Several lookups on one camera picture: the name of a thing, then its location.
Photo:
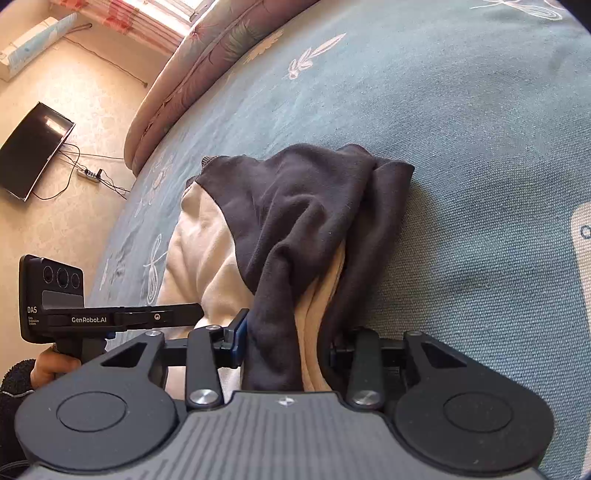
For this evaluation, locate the beige sweatshirt with dark sleeves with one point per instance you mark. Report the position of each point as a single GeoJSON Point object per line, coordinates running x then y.
{"type": "Point", "coordinates": [300, 207]}

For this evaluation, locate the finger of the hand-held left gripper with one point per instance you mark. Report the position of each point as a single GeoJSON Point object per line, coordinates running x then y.
{"type": "Point", "coordinates": [157, 316]}

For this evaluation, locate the person's left hand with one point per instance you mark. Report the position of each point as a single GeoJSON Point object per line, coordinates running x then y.
{"type": "Point", "coordinates": [46, 367]}

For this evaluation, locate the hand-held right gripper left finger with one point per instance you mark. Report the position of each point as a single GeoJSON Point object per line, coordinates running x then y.
{"type": "Point", "coordinates": [240, 335]}

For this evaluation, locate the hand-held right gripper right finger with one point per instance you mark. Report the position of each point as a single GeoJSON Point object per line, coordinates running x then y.
{"type": "Point", "coordinates": [365, 360]}

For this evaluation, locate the white power strip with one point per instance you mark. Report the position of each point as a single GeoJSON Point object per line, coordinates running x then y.
{"type": "Point", "coordinates": [87, 174]}

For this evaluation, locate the pink patterned curtain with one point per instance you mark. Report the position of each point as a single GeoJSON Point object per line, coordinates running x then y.
{"type": "Point", "coordinates": [138, 27]}

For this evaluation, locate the covered wall air conditioner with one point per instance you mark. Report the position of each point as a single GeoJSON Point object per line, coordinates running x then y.
{"type": "Point", "coordinates": [32, 44]}

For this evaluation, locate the folded pink floral quilt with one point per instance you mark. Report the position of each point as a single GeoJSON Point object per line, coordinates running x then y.
{"type": "Point", "coordinates": [194, 60]}

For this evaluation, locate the person's left forearm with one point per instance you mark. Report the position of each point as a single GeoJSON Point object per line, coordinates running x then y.
{"type": "Point", "coordinates": [14, 387]}

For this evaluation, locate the wall mounted television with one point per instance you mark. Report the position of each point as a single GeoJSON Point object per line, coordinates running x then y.
{"type": "Point", "coordinates": [32, 147]}

